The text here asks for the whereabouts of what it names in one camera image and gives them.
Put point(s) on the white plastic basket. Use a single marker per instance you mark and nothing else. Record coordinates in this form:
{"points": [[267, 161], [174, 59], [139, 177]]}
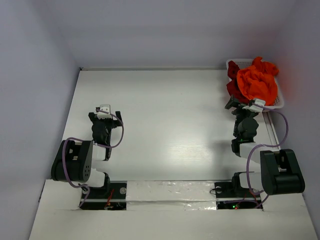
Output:
{"points": [[244, 63]]}

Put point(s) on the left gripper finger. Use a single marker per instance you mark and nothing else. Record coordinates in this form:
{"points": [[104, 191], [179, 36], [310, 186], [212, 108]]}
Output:
{"points": [[92, 116], [117, 117]]}

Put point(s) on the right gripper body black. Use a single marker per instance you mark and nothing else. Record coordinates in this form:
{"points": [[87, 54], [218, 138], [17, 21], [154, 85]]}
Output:
{"points": [[240, 110]]}

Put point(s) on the dark red t shirt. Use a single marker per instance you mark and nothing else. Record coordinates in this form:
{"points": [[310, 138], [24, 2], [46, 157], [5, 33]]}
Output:
{"points": [[232, 86]]}

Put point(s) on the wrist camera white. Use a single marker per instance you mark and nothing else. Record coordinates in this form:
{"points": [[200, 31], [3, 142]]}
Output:
{"points": [[257, 105], [103, 111]]}

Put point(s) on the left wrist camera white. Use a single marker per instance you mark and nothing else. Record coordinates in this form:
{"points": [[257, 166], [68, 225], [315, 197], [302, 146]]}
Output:
{"points": [[103, 111]]}

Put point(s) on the metal rail at table edge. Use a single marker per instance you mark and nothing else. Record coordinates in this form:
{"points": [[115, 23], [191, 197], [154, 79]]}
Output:
{"points": [[270, 128]]}

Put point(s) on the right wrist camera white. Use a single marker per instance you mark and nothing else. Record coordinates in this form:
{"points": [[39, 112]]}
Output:
{"points": [[257, 105]]}

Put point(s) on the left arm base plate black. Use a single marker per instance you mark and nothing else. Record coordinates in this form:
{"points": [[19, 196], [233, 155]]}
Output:
{"points": [[110, 198]]}

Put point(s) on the orange t shirt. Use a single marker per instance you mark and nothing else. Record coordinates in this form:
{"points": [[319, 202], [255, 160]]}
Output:
{"points": [[258, 81]]}

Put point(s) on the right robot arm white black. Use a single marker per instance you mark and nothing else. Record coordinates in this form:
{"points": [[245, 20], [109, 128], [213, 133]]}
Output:
{"points": [[269, 168]]}

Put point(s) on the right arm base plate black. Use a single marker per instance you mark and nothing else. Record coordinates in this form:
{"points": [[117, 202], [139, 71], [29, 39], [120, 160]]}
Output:
{"points": [[228, 196]]}

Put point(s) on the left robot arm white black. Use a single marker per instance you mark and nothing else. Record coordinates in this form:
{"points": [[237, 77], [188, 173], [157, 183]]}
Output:
{"points": [[73, 163]]}

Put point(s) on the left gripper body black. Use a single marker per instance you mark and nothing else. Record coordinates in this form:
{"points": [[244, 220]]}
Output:
{"points": [[109, 124]]}

